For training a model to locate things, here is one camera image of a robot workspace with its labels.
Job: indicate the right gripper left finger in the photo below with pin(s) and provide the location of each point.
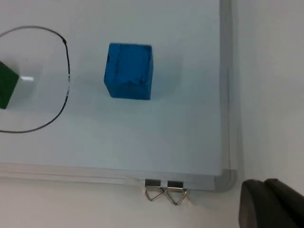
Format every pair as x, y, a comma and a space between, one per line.
257, 206

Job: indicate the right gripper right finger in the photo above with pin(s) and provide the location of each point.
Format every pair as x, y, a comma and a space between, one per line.
288, 199

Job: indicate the silver hanging clip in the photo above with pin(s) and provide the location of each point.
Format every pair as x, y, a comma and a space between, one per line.
175, 193
154, 190

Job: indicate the grey-framed whiteboard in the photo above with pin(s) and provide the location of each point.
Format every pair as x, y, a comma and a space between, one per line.
147, 133

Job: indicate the green cube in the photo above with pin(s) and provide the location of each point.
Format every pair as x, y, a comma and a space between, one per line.
6, 83

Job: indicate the blue cube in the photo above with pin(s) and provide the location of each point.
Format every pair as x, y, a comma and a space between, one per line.
129, 71

